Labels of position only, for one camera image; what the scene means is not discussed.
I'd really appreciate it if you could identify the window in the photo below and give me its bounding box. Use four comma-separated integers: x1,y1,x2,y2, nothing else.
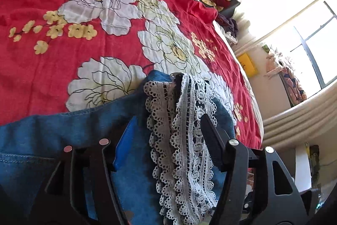
289,0,337,90

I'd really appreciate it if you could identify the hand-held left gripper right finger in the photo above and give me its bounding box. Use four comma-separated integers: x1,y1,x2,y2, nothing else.
201,113,309,225

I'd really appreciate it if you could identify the white panel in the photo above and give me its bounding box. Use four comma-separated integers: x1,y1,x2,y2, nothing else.
294,147,313,193

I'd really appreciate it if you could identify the red floral blanket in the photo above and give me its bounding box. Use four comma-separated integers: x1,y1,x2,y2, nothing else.
0,0,264,150

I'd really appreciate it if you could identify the blue denim pants lace trim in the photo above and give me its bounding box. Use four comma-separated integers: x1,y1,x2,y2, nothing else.
0,70,238,225

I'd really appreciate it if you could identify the pink hanging garment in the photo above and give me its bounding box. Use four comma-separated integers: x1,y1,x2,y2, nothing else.
261,44,308,107

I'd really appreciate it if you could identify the purple cloth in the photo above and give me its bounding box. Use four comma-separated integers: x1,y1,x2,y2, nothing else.
217,12,239,44

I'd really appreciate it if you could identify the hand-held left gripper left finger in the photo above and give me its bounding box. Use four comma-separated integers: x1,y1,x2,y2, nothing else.
34,116,138,225

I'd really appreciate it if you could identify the yellow box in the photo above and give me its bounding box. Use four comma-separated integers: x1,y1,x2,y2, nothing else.
236,52,259,77

